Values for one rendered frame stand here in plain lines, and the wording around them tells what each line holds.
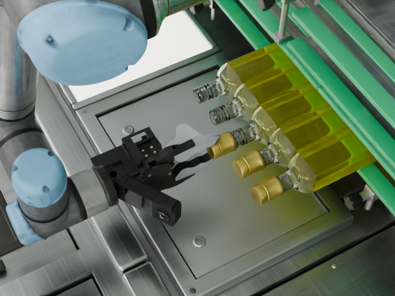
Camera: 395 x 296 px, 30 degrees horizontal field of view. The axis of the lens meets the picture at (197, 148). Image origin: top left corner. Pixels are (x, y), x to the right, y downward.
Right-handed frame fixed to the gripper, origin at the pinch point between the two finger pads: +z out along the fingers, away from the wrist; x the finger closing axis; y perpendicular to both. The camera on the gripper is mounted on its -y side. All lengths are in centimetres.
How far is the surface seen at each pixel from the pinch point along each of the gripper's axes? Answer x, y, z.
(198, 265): 12.6, -12.2, -9.8
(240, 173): -0.6, -6.9, 1.0
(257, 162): -1.5, -7.0, 4.2
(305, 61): -6.5, 4.5, 20.9
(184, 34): 11.7, 37.5, 14.5
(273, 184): -1.7, -12.0, 4.0
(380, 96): -13.7, -12.5, 22.2
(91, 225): 14.8, 5.4, -22.3
